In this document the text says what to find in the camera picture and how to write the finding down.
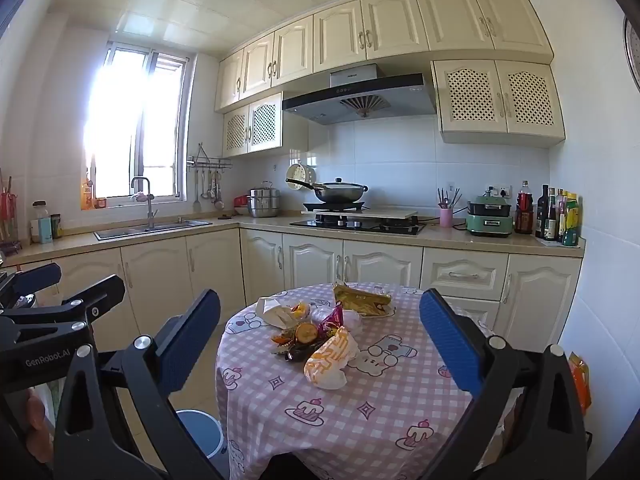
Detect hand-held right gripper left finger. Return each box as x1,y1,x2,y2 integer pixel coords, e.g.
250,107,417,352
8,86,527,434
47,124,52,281
52,288,226,480

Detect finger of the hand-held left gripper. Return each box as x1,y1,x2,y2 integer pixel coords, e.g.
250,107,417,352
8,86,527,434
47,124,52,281
0,262,63,311
0,275,126,348

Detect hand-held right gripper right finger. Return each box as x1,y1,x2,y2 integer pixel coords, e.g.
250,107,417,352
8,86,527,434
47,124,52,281
419,288,588,480

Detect white paper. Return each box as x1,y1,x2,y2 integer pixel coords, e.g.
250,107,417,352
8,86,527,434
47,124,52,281
256,296,297,329

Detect blue waste bin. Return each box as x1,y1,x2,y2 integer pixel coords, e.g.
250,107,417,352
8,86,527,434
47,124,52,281
175,409,225,466

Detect gold snack wrapper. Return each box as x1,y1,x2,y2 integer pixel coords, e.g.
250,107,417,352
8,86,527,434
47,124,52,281
333,280,394,319

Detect white plastic bag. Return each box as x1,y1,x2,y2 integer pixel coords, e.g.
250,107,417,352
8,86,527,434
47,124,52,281
310,306,364,337

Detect dark printed snack wrapper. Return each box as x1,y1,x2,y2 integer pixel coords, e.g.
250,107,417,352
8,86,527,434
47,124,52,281
271,330,321,362

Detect purple snack wrapper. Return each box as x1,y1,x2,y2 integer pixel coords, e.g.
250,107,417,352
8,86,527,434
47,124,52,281
318,304,346,337

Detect yellow white snack bag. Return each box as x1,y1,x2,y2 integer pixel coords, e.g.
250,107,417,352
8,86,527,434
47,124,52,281
304,326,361,391

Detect person's left hand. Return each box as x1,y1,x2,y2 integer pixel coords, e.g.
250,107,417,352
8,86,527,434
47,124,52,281
26,389,55,465

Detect red utensil rack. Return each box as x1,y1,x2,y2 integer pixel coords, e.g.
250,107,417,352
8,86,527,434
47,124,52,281
0,167,23,257

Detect pink checked tablecloth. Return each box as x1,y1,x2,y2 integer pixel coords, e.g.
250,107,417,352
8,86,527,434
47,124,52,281
216,282,526,480

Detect stainless steel sink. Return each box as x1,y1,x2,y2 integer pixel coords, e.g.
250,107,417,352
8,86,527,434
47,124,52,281
94,217,213,242

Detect metal sink faucet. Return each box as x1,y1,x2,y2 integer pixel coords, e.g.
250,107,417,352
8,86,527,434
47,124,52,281
131,176,158,229

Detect green electric cooker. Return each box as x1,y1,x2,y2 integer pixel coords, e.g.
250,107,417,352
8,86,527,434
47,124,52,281
466,195,515,237

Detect beige kitchen countertop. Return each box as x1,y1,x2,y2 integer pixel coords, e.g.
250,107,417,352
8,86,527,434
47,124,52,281
0,212,586,268

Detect cream lower kitchen cabinets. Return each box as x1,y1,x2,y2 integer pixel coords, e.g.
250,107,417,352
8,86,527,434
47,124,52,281
15,225,585,356

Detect orange plastic bag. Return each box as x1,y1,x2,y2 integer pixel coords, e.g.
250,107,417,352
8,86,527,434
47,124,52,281
567,352,593,416

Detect black gas stove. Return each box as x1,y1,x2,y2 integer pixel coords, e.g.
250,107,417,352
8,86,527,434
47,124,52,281
290,201,427,236

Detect stainless steel steamer pot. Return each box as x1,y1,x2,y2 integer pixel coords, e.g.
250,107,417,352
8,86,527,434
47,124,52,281
248,181,282,219

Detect row of condiment bottles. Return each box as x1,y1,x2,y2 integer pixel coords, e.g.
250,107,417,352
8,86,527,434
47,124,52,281
515,180,582,247

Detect wok with lid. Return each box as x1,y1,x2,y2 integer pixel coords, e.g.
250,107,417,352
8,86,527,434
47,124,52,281
286,176,369,204

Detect kitchen window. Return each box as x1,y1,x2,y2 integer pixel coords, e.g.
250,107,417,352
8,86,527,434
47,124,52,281
82,42,193,209

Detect cream hanging colander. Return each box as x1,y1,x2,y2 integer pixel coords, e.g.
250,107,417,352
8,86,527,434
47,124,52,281
286,162,317,192

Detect black range hood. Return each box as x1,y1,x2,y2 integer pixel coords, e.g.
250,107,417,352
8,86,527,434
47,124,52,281
281,63,438,126

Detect row of cream upper cabinets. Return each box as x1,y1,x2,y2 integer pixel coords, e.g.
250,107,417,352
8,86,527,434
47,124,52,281
215,0,555,113

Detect round metal lid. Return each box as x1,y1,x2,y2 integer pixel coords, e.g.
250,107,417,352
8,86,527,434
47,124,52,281
622,15,640,92

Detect metal wall utensil rack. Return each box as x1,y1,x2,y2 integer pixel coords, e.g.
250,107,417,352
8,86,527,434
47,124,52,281
186,142,233,171

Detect narrow lattice door wall cabinet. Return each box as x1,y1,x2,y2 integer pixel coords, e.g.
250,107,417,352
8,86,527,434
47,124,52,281
221,92,284,158

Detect wide lattice door wall cabinet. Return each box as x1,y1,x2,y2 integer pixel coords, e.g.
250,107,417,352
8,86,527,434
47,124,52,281
431,59,566,148

